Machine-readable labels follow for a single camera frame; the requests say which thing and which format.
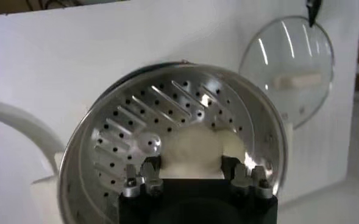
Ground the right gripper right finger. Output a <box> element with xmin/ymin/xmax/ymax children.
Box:
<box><xmin>221</xmin><ymin>155</ymin><xmax>274</xmax><ymax>200</ymax></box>

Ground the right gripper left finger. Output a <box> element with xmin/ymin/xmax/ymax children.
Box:
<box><xmin>121</xmin><ymin>155</ymin><xmax>165</xmax><ymax>198</ymax></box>

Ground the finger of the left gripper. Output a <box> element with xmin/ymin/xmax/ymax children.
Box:
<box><xmin>306</xmin><ymin>0</ymin><xmax>323</xmax><ymax>27</ymax></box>

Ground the white steamed baozi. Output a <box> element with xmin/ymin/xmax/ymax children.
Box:
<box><xmin>160</xmin><ymin>126</ymin><xmax>226</xmax><ymax>180</ymax></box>
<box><xmin>220</xmin><ymin>129</ymin><xmax>247</xmax><ymax>165</ymax></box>

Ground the glass lid with cream handle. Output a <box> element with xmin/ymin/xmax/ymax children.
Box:
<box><xmin>238</xmin><ymin>15</ymin><xmax>335</xmax><ymax>130</ymax></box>

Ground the stainless steel steamer basket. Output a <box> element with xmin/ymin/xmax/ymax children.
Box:
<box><xmin>29</xmin><ymin>62</ymin><xmax>294</xmax><ymax>224</ymax></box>

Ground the white round plate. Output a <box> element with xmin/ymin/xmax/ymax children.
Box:
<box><xmin>0</xmin><ymin>99</ymin><xmax>66</xmax><ymax>224</ymax></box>

